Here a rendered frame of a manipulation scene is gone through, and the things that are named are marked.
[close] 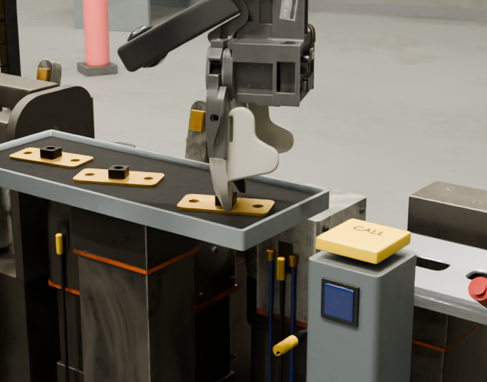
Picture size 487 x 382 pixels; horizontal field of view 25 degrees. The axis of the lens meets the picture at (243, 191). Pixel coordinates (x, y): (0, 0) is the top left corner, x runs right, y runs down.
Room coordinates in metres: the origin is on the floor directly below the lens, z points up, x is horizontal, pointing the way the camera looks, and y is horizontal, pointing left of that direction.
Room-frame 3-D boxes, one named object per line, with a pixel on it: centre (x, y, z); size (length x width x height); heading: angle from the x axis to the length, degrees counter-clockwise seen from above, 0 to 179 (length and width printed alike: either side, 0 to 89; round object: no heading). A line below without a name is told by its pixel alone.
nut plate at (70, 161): (1.10, 0.20, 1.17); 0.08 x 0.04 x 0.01; 63
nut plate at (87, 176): (1.03, 0.12, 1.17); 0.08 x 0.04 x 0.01; 78
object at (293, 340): (1.02, -0.07, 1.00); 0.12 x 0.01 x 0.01; 144
